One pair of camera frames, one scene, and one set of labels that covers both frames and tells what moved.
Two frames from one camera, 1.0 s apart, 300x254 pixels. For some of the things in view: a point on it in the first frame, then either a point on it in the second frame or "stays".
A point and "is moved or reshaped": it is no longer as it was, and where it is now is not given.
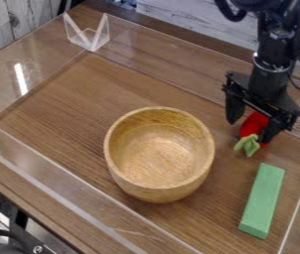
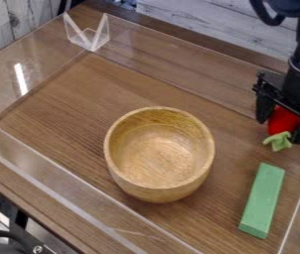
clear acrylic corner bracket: x=87 y=38 stays
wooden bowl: x=158 y=151 stays
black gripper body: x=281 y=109 to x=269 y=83
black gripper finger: x=234 y=105 to x=264 y=107
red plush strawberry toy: x=250 y=126 is moved or reshaped
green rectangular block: x=261 y=200 stays
